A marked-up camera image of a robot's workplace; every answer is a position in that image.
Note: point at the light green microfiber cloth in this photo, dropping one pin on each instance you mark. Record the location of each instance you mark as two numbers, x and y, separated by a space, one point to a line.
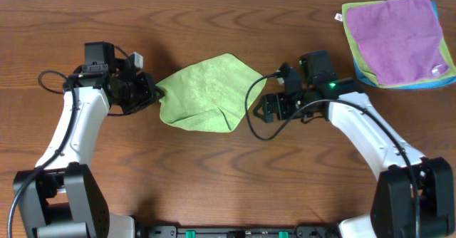
210 96

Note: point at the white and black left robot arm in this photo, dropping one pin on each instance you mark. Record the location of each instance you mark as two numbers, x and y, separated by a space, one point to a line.
60 197

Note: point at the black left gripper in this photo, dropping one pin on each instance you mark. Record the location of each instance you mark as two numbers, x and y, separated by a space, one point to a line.
146 89

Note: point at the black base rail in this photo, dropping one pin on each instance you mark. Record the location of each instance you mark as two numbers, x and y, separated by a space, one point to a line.
300 231

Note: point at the blue cloth at stack bottom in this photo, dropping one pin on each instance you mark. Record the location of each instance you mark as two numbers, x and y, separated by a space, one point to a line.
426 85

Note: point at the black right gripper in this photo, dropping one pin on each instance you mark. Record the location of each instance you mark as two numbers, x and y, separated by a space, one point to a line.
268 106

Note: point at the olive green cloth in stack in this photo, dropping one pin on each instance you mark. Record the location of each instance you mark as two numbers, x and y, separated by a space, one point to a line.
358 57

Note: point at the purple microfiber cloth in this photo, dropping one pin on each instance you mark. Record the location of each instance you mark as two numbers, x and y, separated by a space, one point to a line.
401 41

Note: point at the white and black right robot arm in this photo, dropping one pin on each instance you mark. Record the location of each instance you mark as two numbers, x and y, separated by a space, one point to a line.
414 196

